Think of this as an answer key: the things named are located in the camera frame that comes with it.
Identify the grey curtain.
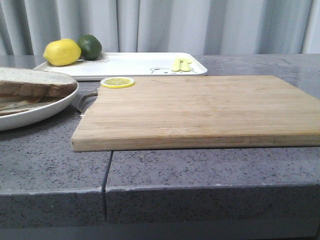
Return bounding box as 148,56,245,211
0,0,320,55

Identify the white round plate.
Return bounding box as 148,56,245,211
0,82,79,131

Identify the green lime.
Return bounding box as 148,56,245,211
77,34,102,60

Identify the lemon slice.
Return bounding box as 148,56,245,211
100,76,135,89

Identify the wooden cutting board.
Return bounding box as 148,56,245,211
71,75,320,152

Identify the white rectangular bear tray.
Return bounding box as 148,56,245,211
35,52,208,82

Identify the yellow lemon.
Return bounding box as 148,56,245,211
43,38,81,67

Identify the yellow plastic fork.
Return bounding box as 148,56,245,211
170,57,183,72

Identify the bread slice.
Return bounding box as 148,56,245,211
0,67,78,97
0,96,62,116

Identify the fried egg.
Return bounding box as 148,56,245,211
0,96,42,110

